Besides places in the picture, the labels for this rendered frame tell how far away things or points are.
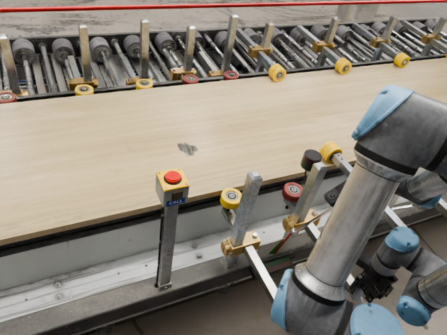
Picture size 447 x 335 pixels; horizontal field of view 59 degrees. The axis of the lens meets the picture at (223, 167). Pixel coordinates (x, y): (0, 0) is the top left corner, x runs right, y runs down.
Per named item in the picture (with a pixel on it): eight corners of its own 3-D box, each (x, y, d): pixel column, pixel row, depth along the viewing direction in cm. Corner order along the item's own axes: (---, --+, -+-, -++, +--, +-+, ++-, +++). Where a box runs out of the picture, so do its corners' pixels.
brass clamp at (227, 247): (259, 250, 144) (262, 242, 141) (225, 260, 139) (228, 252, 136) (251, 236, 148) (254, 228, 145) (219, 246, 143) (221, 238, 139)
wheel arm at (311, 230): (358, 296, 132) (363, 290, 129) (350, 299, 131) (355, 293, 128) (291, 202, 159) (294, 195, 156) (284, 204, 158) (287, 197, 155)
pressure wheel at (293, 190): (300, 213, 159) (308, 193, 151) (283, 217, 156) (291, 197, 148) (289, 199, 164) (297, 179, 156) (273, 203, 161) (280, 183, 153)
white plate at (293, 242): (310, 244, 160) (317, 229, 154) (254, 262, 150) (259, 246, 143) (308, 243, 161) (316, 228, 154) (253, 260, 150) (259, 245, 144)
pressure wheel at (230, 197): (239, 211, 155) (245, 191, 147) (234, 225, 149) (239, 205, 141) (220, 204, 156) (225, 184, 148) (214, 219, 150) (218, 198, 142)
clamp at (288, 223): (316, 226, 152) (320, 218, 149) (287, 234, 147) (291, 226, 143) (308, 215, 155) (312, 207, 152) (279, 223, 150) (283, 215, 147)
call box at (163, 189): (187, 205, 107) (189, 185, 102) (162, 210, 105) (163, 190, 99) (178, 187, 112) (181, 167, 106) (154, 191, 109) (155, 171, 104)
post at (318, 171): (289, 252, 160) (328, 167, 128) (282, 255, 159) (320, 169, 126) (285, 246, 162) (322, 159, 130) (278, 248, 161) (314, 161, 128)
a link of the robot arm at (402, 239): (418, 253, 102) (388, 234, 105) (399, 276, 110) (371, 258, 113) (427, 236, 107) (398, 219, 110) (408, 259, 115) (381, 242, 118)
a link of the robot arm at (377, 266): (370, 251, 115) (391, 244, 118) (364, 260, 118) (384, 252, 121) (388, 272, 110) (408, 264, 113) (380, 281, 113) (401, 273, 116)
